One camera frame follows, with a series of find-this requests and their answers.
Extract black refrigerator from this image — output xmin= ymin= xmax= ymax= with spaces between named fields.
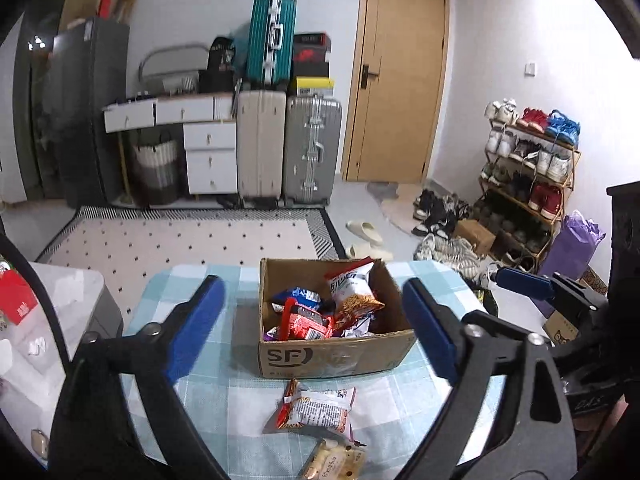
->
xmin=1 ymin=16 xmax=129 ymax=208

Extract checked teal tablecloth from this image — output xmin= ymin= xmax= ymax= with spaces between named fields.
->
xmin=119 ymin=259 xmax=507 ymax=480

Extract grey side table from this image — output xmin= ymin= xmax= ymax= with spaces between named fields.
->
xmin=0 ymin=261 xmax=125 ymax=441

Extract white red noodle snack bag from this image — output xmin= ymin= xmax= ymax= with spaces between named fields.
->
xmin=264 ymin=378 xmax=357 ymax=441

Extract stacked shoe boxes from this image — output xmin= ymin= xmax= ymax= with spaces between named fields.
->
xmin=288 ymin=32 xmax=335 ymax=98

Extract white drawer desk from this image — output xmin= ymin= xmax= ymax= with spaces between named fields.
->
xmin=104 ymin=92 xmax=238 ymax=195

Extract dotted floor rug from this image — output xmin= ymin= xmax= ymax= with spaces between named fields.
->
xmin=38 ymin=206 xmax=346 ymax=322

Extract silver hard suitcase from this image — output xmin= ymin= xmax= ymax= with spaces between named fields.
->
xmin=282 ymin=96 xmax=342 ymax=205

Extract red gift bag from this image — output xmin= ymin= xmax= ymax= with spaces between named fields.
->
xmin=0 ymin=269 xmax=38 ymax=325

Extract clear cookie packet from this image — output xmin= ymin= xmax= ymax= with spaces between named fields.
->
xmin=299 ymin=439 xmax=367 ymax=480

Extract wooden shoe rack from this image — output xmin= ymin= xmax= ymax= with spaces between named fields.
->
xmin=472 ymin=99 xmax=580 ymax=272

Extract striped laundry basket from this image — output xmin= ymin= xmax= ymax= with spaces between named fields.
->
xmin=131 ymin=129 xmax=180 ymax=207

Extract blue barcode snack packet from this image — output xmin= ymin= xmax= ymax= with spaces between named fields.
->
xmin=271 ymin=287 xmax=322 ymax=313

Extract wooden door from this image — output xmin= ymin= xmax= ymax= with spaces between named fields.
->
xmin=341 ymin=0 xmax=450 ymax=183

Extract orange chips snack bag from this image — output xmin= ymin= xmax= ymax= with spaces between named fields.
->
xmin=324 ymin=257 xmax=385 ymax=333

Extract teal hard suitcase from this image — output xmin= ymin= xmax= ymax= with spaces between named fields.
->
xmin=245 ymin=0 xmax=297 ymax=91

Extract SF cardboard box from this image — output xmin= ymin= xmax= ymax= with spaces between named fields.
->
xmin=258 ymin=257 xmax=416 ymax=379

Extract purple gift bag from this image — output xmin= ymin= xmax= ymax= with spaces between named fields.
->
xmin=534 ymin=209 xmax=608 ymax=319

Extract beige hard suitcase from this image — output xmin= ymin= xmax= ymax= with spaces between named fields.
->
xmin=236 ymin=90 xmax=286 ymax=205

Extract red barcode snack packet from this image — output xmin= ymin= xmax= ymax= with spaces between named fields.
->
xmin=278 ymin=299 xmax=333 ymax=341

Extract beige slipper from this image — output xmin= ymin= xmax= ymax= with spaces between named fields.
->
xmin=345 ymin=220 xmax=383 ymax=247

